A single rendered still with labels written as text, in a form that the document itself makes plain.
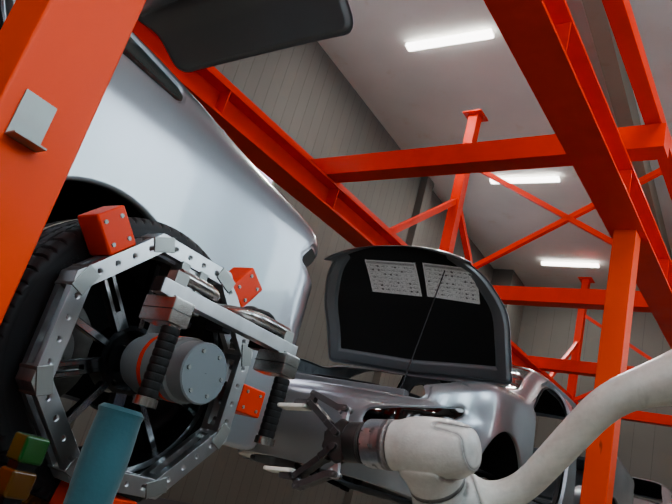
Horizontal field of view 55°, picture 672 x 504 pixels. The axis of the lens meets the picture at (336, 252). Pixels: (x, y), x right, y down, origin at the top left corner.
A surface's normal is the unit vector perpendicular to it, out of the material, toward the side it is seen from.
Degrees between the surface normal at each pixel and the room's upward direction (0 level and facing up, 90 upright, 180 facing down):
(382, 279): 142
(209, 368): 90
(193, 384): 90
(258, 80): 90
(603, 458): 90
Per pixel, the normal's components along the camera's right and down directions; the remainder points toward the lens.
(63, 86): 0.80, 0.00
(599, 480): -0.55, -0.42
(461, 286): -0.55, 0.44
